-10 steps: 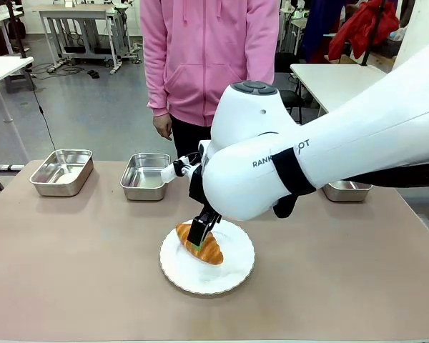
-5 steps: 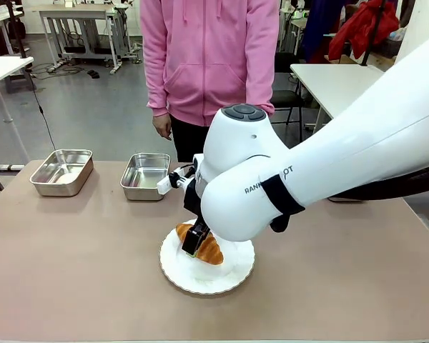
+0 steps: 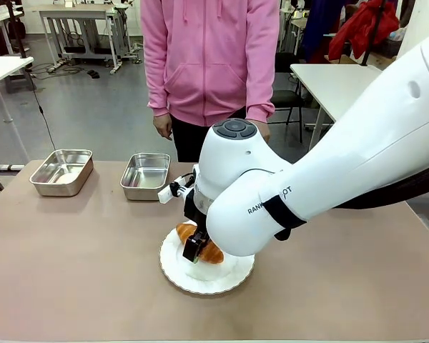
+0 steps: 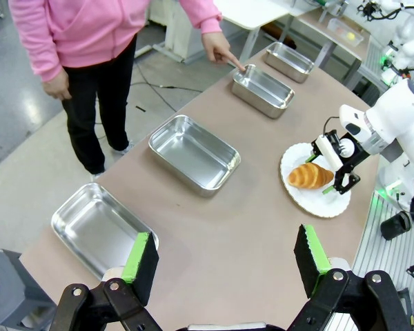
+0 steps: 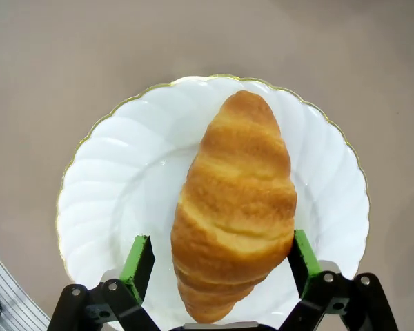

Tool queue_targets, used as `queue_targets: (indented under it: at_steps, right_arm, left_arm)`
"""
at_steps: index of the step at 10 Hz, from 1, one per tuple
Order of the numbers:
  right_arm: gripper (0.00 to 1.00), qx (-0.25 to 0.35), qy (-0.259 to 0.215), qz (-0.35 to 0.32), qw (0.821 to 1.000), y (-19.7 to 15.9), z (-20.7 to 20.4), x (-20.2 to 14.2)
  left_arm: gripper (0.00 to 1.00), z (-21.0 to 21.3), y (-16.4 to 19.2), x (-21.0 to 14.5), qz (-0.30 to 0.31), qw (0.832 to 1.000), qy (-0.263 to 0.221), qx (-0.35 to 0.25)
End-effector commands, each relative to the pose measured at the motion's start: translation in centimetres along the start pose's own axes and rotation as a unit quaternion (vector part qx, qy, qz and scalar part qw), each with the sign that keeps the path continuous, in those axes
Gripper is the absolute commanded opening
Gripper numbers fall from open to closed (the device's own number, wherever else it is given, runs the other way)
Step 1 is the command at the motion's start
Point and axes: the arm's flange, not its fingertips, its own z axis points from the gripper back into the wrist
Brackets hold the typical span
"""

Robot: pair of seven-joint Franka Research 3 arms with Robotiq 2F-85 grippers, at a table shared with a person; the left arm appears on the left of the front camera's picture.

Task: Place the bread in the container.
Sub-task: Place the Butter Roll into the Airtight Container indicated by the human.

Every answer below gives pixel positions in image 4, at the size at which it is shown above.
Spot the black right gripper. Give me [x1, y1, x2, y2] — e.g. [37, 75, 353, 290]
[305, 130, 370, 196]

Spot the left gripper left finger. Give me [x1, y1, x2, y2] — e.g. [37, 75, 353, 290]
[51, 231, 163, 331]

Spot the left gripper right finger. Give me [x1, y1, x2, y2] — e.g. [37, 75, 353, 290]
[286, 223, 411, 331]

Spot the golden brown croissant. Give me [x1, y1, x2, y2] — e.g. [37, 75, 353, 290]
[288, 162, 335, 190]

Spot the person's right forearm pink sleeve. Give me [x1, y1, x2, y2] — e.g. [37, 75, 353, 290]
[8, 10, 65, 83]

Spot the person's left forearm pink sleeve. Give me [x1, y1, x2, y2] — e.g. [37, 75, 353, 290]
[179, 0, 224, 35]

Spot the stainless steel rectangular container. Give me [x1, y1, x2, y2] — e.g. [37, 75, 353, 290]
[50, 182, 159, 281]
[231, 64, 295, 120]
[264, 41, 315, 84]
[148, 114, 242, 199]

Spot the person's left hand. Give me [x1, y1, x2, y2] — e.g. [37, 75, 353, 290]
[201, 30, 246, 72]

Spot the person's right hand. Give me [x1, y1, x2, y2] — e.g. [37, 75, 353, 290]
[42, 68, 72, 101]

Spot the white scalloped plate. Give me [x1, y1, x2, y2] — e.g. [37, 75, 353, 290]
[279, 143, 352, 219]

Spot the black cylindrical cup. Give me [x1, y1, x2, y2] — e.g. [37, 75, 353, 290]
[380, 210, 412, 241]

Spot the clear plastic bin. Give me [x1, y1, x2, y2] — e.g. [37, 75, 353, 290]
[326, 17, 364, 48]

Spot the brown top table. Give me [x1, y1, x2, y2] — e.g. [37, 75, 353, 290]
[296, 6, 372, 90]

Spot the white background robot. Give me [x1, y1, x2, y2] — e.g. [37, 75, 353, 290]
[357, 0, 414, 87]

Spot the white side table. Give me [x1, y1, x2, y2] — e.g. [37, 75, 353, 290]
[213, 0, 299, 65]

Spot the person in pink hoodie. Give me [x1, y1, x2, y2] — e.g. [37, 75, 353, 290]
[7, 0, 244, 180]

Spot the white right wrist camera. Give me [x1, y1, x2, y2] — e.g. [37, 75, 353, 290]
[315, 134, 356, 172]

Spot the ribbed aluminium base plate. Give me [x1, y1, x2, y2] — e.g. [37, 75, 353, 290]
[331, 192, 414, 331]

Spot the black floor cable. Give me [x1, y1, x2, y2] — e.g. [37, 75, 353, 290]
[134, 61, 204, 94]

